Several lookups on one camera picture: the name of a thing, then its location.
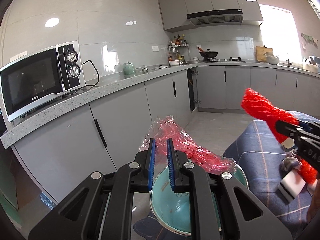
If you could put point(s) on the white bowl on counter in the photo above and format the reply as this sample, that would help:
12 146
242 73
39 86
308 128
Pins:
174 62

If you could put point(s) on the teal trash basin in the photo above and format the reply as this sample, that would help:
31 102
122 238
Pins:
172 210

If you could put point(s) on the grey lower cabinets counter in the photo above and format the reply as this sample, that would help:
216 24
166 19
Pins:
100 129

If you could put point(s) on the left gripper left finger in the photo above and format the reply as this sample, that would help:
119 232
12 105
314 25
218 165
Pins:
100 207

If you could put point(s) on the person's right hand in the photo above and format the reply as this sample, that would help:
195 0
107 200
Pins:
315 203

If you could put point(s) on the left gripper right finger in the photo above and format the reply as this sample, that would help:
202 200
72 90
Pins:
221 207

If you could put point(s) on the red foam net sleeve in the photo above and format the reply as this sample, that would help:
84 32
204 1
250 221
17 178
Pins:
259 107

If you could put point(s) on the white sponge black stripe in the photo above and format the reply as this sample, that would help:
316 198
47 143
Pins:
291 185

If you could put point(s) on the grey upper cabinets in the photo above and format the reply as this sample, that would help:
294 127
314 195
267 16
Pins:
174 12

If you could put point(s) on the black range hood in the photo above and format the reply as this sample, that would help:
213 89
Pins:
217 17

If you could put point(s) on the wooden cutting board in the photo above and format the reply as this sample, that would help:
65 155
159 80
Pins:
260 53

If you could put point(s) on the black wok on stove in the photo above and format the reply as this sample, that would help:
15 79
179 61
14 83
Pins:
207 54

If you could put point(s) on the dish rack with basins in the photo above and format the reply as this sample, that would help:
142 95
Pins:
310 65

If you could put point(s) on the grey pink cloth rag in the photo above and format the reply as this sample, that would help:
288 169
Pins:
291 161

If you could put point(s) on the blue plaid tablecloth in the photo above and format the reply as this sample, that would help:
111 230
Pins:
259 156

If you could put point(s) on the silver black microwave oven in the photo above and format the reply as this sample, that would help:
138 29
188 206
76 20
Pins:
38 78

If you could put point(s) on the pink transparent plastic bag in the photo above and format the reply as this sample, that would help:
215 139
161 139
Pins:
163 129

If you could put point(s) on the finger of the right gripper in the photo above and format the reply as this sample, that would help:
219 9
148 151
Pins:
310 126
289 130

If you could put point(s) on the metal spice rack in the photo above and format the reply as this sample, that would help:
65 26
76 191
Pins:
178 49

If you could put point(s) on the gas stove burner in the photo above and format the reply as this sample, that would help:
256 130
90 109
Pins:
232 59

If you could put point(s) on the steel pot with lid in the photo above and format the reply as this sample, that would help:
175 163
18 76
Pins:
271 58

